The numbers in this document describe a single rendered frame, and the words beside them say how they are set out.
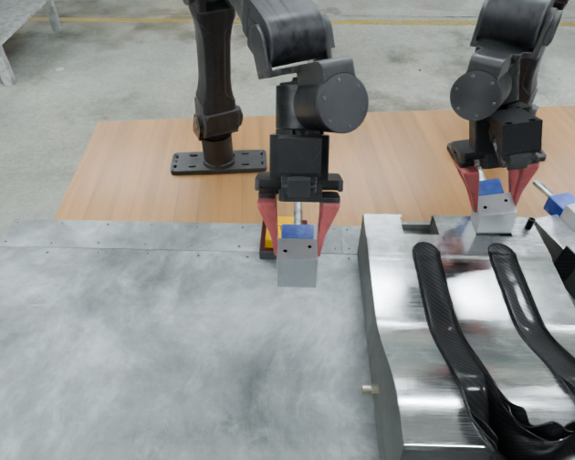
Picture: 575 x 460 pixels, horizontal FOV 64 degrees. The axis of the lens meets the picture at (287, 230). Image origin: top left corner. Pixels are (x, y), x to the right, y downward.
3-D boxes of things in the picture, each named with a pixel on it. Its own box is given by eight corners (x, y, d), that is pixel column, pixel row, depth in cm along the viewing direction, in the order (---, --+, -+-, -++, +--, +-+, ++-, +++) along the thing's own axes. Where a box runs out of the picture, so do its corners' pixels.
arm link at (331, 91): (387, 121, 47) (371, -6, 43) (313, 141, 44) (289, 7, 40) (332, 119, 58) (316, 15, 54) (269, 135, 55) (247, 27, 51)
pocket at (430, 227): (395, 231, 75) (399, 214, 72) (428, 232, 75) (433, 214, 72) (399, 251, 72) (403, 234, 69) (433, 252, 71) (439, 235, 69)
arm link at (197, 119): (242, 109, 88) (232, 96, 92) (198, 119, 85) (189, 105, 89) (245, 137, 92) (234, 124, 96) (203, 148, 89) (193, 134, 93)
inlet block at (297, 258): (280, 217, 69) (280, 189, 65) (314, 218, 69) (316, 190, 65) (277, 287, 59) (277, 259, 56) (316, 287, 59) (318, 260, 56)
